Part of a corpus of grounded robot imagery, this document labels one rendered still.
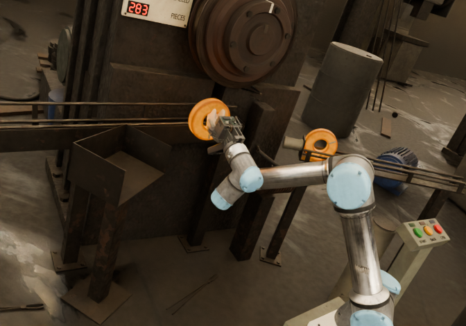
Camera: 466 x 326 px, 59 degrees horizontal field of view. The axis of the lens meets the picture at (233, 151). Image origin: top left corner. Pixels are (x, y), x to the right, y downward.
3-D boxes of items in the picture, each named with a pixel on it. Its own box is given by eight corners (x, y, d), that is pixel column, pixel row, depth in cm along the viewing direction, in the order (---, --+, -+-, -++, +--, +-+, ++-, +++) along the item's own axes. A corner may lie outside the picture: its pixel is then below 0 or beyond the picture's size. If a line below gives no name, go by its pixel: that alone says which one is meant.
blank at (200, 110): (191, 98, 142) (194, 102, 140) (229, 96, 150) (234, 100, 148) (185, 138, 150) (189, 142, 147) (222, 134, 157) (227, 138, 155)
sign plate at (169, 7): (121, 14, 150) (130, -38, 142) (184, 26, 165) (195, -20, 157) (122, 15, 148) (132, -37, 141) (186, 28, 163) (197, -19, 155)
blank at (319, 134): (308, 161, 201) (309, 164, 198) (299, 134, 195) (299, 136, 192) (340, 152, 198) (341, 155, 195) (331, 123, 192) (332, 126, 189)
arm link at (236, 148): (245, 167, 137) (224, 168, 132) (239, 157, 139) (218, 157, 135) (254, 151, 132) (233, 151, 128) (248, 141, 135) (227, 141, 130)
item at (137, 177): (48, 306, 156) (72, 142, 127) (96, 270, 179) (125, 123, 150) (89, 335, 151) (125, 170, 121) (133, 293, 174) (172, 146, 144)
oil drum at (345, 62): (290, 112, 469) (319, 36, 432) (326, 116, 502) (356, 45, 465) (323, 137, 426) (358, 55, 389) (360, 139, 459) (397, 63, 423)
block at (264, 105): (236, 143, 204) (252, 99, 194) (249, 143, 209) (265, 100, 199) (247, 154, 196) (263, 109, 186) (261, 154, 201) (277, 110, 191)
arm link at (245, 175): (236, 193, 125) (253, 175, 122) (222, 167, 132) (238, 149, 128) (253, 196, 131) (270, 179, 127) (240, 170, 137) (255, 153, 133)
